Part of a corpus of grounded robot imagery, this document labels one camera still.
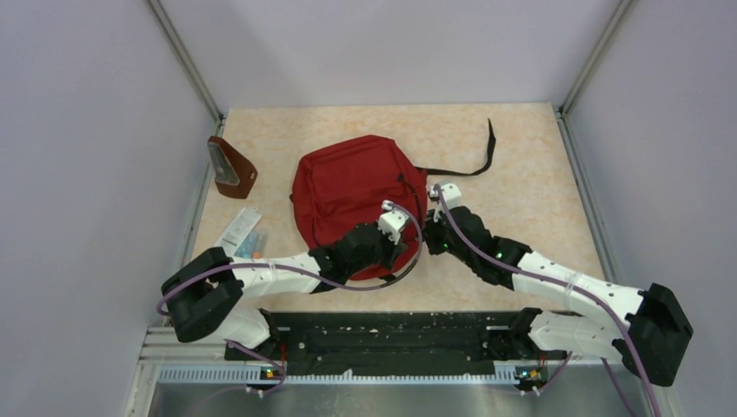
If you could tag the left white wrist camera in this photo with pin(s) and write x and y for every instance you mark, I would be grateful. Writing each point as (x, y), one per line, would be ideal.
(392, 221)

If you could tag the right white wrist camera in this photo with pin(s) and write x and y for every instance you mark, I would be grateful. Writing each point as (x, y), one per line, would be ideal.
(446, 195)

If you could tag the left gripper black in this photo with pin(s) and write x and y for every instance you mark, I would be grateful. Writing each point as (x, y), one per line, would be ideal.
(395, 250)

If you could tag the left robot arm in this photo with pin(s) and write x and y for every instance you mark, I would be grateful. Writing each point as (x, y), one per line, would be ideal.
(201, 299)

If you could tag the brown leather case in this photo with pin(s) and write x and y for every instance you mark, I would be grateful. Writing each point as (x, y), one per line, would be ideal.
(235, 175)

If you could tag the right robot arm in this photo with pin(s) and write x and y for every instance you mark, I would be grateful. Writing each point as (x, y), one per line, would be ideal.
(646, 328)

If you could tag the white packaged card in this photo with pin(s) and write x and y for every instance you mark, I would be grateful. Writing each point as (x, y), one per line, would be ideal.
(235, 234)

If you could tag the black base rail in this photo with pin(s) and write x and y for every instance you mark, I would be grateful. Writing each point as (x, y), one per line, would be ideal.
(399, 344)

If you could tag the red backpack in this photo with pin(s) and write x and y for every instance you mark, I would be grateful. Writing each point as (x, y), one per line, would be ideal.
(343, 185)

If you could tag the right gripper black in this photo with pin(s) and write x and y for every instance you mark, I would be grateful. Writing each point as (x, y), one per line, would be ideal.
(430, 231)

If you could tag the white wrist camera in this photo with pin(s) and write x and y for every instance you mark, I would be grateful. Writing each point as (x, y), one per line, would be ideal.
(446, 195)
(392, 221)

